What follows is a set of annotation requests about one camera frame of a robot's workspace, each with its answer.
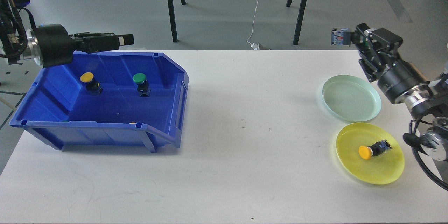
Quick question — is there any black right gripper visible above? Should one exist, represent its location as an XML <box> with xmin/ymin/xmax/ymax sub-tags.
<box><xmin>352</xmin><ymin>23</ymin><xmax>430</xmax><ymax>104</ymax></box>

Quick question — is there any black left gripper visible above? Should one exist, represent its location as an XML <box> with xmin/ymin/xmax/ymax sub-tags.
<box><xmin>33</xmin><ymin>24</ymin><xmax>134</xmax><ymax>68</ymax></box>

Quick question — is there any yellow push button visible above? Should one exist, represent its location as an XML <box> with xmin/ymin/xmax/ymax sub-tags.
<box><xmin>80</xmin><ymin>72</ymin><xmax>103</xmax><ymax>95</ymax></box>
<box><xmin>358</xmin><ymin>140</ymin><xmax>393</xmax><ymax>160</ymax></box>

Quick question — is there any green push button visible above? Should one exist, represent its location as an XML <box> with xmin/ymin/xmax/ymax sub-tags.
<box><xmin>331</xmin><ymin>28</ymin><xmax>354</xmax><ymax>47</ymax></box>
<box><xmin>133</xmin><ymin>72</ymin><xmax>151</xmax><ymax>97</ymax></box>

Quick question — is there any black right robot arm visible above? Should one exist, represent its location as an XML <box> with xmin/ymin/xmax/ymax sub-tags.
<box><xmin>350</xmin><ymin>23</ymin><xmax>447</xmax><ymax>190</ymax></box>

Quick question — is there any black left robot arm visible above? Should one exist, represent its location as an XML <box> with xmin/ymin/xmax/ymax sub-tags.
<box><xmin>1</xmin><ymin>0</ymin><xmax>134</xmax><ymax>68</ymax></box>

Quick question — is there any yellow push button upright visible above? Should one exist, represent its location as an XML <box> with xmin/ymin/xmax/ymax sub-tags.
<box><xmin>80</xmin><ymin>72</ymin><xmax>103</xmax><ymax>95</ymax></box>

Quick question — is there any light green plastic plate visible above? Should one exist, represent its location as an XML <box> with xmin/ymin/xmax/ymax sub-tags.
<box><xmin>321</xmin><ymin>75</ymin><xmax>382</xmax><ymax>123</ymax></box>

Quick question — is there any green push button upright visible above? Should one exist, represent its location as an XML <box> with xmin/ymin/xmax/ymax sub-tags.
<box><xmin>133</xmin><ymin>72</ymin><xmax>151</xmax><ymax>97</ymax></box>

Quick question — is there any yellow plastic plate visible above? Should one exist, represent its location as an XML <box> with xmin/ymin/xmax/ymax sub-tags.
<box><xmin>335</xmin><ymin>122</ymin><xmax>405</xmax><ymax>185</ymax></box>

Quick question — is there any blue plastic storage bin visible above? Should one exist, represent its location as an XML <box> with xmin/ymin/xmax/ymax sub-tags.
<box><xmin>10</xmin><ymin>51</ymin><xmax>189</xmax><ymax>152</ymax></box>

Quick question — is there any white power plug on floor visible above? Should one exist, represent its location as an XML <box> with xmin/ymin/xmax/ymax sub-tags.
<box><xmin>251</xmin><ymin>43</ymin><xmax>261</xmax><ymax>51</ymax></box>

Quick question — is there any white cable on floor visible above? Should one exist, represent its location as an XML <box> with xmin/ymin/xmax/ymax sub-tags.
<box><xmin>246</xmin><ymin>0</ymin><xmax>264</xmax><ymax>46</ymax></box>

